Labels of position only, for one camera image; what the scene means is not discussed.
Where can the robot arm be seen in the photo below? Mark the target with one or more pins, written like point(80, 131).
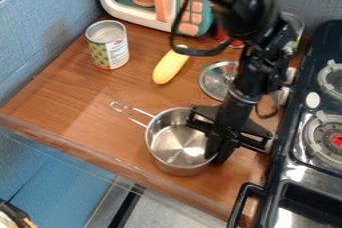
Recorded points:
point(249, 8)

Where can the toy stove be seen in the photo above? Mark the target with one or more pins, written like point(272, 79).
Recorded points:
point(311, 145)

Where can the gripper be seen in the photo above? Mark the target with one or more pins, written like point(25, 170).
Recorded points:
point(231, 118)

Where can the silver lid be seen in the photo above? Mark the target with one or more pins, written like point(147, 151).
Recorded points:
point(216, 80)

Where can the yellow toy corn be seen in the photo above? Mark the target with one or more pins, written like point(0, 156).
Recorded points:
point(169, 67)

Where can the can with green pattern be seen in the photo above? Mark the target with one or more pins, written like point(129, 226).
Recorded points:
point(109, 47)

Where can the silver pot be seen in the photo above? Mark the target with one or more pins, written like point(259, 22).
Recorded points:
point(178, 145)

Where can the red toy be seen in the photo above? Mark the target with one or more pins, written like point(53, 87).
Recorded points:
point(236, 42)

